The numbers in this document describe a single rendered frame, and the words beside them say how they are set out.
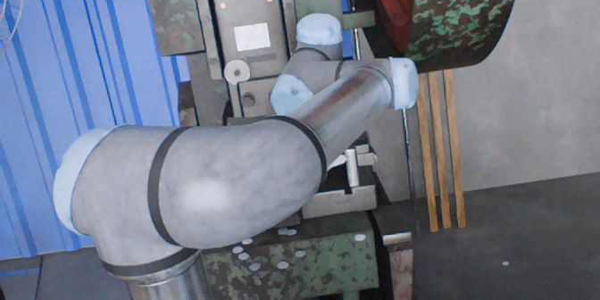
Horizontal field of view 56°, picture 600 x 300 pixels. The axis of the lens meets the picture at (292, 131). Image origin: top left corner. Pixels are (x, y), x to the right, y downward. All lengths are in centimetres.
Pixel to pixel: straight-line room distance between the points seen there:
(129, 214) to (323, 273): 79
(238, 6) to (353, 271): 63
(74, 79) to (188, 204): 213
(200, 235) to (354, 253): 78
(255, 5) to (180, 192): 79
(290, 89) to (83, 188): 39
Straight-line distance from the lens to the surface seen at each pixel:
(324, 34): 92
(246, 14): 123
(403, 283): 124
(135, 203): 53
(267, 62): 125
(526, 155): 290
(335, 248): 124
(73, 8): 257
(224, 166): 49
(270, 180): 50
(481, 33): 110
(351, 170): 128
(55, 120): 271
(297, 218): 127
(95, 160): 56
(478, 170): 284
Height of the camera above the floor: 124
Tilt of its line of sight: 18 degrees down
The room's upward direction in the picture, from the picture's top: 9 degrees counter-clockwise
